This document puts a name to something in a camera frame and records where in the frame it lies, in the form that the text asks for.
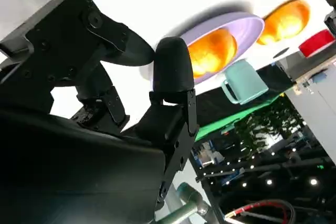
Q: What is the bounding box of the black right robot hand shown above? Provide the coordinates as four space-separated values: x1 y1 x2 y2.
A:
0 0 197 224

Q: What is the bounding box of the orange and white bread roll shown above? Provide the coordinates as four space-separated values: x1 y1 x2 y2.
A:
256 0 311 46
187 28 238 79

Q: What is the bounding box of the red round container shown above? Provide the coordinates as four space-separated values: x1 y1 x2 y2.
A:
298 29 336 58

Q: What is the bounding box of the black table grommet hole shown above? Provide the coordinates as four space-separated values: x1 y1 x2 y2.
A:
272 47 290 58

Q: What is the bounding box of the lilac plate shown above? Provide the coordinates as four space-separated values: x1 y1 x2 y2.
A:
139 11 266 83

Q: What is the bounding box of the pale green mug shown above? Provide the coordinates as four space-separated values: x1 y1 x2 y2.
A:
220 59 269 105

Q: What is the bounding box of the white cabinet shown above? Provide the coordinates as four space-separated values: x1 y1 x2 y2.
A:
285 58 336 167

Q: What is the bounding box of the green leafy plant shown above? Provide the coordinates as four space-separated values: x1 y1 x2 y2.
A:
235 97 307 156

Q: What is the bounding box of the green cloth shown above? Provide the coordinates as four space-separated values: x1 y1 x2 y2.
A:
195 108 254 142

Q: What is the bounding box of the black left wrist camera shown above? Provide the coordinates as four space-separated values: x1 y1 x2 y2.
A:
323 8 336 41

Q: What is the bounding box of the black metal frame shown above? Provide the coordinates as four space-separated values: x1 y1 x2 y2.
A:
195 150 336 224

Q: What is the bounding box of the red cable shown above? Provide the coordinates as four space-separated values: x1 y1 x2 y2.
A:
225 199 289 224

